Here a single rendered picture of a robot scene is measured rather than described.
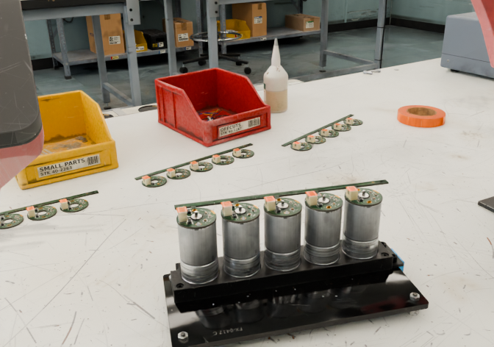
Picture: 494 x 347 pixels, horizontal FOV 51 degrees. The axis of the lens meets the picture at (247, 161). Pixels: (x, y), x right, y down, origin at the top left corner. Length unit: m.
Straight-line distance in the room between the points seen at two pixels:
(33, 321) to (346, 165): 0.34
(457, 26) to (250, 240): 0.71
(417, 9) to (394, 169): 5.90
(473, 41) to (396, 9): 5.70
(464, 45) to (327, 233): 0.67
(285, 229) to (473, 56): 0.68
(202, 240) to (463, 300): 0.18
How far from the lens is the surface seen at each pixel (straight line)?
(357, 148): 0.60
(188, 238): 0.32
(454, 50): 0.98
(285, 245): 0.33
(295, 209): 0.33
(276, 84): 0.70
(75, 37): 4.79
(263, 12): 5.04
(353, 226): 0.35
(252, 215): 0.32
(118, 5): 2.70
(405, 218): 0.46
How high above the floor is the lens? 0.97
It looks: 23 degrees down
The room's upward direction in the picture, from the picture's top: 1 degrees counter-clockwise
